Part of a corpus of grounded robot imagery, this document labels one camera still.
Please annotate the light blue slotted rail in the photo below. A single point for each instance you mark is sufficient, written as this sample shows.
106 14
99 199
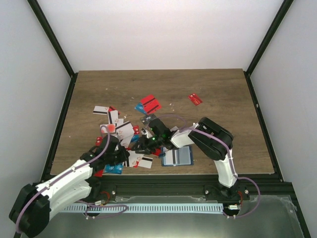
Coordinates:
200 208

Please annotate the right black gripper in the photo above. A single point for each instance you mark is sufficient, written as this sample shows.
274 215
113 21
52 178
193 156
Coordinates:
143 146

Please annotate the white striped card top-left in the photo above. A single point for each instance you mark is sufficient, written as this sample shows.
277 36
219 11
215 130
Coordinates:
100 110

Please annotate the red card far right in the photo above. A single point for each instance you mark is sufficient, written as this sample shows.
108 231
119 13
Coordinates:
195 99

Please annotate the small red card centre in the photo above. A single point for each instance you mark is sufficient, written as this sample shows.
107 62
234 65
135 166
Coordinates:
136 129

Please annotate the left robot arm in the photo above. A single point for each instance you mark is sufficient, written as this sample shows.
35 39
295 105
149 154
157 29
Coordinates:
37 204

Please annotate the blue card bottom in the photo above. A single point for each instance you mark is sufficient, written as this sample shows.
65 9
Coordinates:
117 169

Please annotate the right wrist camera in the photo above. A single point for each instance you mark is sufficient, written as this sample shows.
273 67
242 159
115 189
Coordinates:
145 133

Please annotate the blue card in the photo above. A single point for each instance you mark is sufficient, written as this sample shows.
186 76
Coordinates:
117 169
139 107

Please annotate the blue leather card holder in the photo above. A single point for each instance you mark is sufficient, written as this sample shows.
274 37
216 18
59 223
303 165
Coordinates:
184 156

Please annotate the black VIP card top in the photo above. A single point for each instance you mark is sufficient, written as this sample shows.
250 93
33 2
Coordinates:
147 118

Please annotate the red striped card top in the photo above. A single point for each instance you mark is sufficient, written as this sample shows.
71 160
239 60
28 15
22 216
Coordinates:
150 104

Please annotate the white blossom VIP card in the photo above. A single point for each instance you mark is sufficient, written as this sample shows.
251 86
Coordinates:
169 158

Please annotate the white red-circle card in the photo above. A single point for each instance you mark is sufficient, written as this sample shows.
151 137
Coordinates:
105 128

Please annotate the white striped card bottom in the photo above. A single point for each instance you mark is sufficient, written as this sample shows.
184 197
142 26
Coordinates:
138 160

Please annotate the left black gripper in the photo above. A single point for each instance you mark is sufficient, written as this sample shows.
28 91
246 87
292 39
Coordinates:
125 155

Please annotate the black aluminium frame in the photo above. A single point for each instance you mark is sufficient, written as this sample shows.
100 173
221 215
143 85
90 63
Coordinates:
159 185

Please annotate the blue card top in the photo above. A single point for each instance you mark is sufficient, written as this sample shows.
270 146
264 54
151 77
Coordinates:
139 107

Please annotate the white floral VIP card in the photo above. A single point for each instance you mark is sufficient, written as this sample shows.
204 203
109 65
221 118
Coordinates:
175 128

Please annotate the white striped card upright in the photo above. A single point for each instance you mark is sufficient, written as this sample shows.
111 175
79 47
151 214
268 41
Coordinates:
112 117

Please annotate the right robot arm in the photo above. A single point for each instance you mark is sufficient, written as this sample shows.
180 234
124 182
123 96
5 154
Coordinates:
211 138

